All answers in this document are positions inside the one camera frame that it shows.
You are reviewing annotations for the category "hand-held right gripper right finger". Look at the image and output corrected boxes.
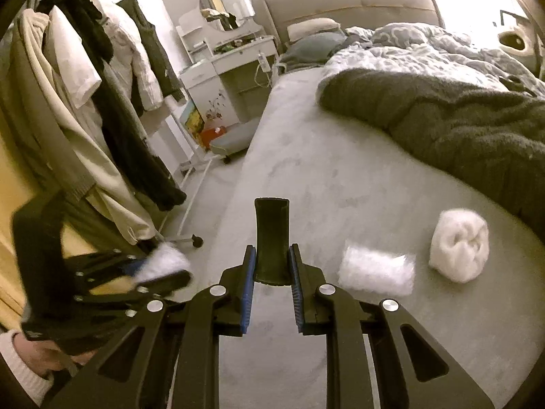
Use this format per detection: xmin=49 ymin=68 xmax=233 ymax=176
xmin=290 ymin=245 xmax=497 ymax=409

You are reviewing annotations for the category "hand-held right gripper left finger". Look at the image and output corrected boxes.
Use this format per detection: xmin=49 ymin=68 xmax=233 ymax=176
xmin=45 ymin=245 xmax=257 ymax=409

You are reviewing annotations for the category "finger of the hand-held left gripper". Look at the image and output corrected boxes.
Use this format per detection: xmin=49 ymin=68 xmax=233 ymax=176
xmin=63 ymin=249 xmax=144 ymax=281
xmin=76 ymin=270 xmax=193 ymax=319

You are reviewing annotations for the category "white fluffy tissue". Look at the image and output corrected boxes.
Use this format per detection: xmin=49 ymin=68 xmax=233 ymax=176
xmin=138 ymin=242 xmax=191 ymax=284

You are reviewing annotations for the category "person's left hand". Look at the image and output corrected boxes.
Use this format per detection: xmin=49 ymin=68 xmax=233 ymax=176
xmin=13 ymin=334 xmax=88 ymax=380

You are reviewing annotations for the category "white plastic packet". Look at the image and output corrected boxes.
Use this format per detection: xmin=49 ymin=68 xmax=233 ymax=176
xmin=338 ymin=243 xmax=417 ymax=297

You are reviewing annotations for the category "white metal clothes rack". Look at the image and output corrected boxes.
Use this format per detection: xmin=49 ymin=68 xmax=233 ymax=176
xmin=159 ymin=94 xmax=223 ymax=248

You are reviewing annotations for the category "beige hanging coat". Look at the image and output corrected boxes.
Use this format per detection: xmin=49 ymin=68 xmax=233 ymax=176
xmin=19 ymin=9 xmax=157 ymax=244

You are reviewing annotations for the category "black hanging garment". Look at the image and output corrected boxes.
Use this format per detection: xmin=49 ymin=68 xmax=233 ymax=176
xmin=50 ymin=0 xmax=189 ymax=212

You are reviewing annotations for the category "bed with grey sheet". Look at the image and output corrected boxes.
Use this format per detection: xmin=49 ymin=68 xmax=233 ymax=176
xmin=200 ymin=0 xmax=545 ymax=409

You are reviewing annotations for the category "red box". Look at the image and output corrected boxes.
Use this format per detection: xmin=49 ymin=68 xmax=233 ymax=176
xmin=199 ymin=126 xmax=229 ymax=151

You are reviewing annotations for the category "grey stool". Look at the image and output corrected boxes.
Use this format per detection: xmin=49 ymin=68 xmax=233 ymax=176
xmin=210 ymin=120 xmax=261 ymax=165

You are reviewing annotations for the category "yellow picture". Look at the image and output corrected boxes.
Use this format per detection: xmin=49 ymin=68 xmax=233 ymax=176
xmin=181 ymin=101 xmax=206 ymax=142

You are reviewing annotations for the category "white fluffy wad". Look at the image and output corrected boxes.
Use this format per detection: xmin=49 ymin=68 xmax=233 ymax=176
xmin=428 ymin=209 xmax=490 ymax=284

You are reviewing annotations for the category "white puffer jacket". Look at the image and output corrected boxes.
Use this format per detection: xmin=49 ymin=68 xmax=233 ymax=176
xmin=93 ymin=0 xmax=165 ymax=112

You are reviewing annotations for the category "white t-shirt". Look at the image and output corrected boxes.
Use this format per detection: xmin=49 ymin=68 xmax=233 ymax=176
xmin=48 ymin=6 xmax=104 ymax=110

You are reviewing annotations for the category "white vanity table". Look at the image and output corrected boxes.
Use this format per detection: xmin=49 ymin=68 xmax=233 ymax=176
xmin=176 ymin=9 xmax=280 ymax=138

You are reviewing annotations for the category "dark grey hanging jacket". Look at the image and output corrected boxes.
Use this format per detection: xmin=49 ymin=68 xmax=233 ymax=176
xmin=116 ymin=0 xmax=185 ymax=100

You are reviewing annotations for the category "dark grey fleece blanket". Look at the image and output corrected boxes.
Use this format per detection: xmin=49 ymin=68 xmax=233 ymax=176
xmin=319 ymin=68 xmax=545 ymax=239

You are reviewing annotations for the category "white power strip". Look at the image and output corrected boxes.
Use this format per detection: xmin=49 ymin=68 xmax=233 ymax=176
xmin=256 ymin=50 xmax=272 ymax=78

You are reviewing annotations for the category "grey-blue pillow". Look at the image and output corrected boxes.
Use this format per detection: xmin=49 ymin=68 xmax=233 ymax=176
xmin=280 ymin=32 xmax=348 ymax=67

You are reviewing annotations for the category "beige pillow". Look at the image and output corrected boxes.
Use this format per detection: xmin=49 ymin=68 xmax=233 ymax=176
xmin=287 ymin=18 xmax=342 ymax=44

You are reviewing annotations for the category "grey patterned duvet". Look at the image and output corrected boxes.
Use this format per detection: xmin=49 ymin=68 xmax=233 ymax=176
xmin=317 ymin=21 xmax=538 ymax=94

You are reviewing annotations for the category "round mirror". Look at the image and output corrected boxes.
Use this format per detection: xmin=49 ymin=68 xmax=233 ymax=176
xmin=199 ymin=0 xmax=253 ymax=33

